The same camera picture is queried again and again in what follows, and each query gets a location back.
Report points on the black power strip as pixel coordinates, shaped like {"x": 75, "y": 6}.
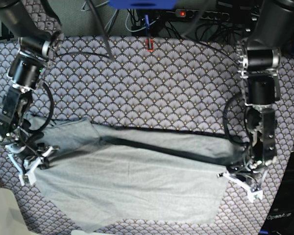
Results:
{"x": 206, "y": 15}

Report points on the fan-patterned tablecloth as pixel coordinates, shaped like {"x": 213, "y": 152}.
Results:
{"x": 180, "y": 86}

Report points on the grey T-shirt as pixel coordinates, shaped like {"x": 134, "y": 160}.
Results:
{"x": 104, "y": 174}

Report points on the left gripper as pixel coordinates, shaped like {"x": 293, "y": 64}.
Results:
{"x": 258, "y": 153}

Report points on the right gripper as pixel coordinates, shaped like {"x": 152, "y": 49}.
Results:
{"x": 19, "y": 139}

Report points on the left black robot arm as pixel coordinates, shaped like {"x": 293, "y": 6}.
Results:
{"x": 259, "y": 58}

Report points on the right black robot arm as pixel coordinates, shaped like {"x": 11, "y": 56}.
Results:
{"x": 35, "y": 50}

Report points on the beige chair at lower left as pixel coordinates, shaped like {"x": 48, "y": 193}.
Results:
{"x": 11, "y": 219}

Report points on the black OpenArm box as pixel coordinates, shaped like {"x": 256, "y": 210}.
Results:
{"x": 280, "y": 219}

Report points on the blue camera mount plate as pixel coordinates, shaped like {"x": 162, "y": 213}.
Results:
{"x": 142, "y": 4}

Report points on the red and black clamp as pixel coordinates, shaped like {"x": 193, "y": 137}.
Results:
{"x": 149, "y": 44}

